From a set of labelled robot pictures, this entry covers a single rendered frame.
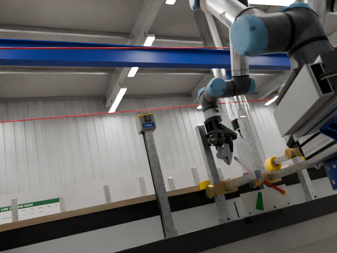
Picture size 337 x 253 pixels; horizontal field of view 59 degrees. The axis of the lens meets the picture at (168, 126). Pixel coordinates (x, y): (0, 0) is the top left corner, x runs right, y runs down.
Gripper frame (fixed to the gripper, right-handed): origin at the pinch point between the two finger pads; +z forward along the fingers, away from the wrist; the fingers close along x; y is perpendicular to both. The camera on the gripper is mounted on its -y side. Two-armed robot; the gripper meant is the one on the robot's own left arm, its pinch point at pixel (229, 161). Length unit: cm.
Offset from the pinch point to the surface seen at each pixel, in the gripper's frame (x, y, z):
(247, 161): -231, -359, -57
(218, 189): -7.3, 3.8, 10.0
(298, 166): 20.6, -16.3, 9.4
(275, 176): 6.1, -21.5, 9.8
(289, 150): 7.6, -40.1, -1.7
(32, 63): -277, -15, -226
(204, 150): -8.3, 4.3, -8.1
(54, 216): -50, 59, 5
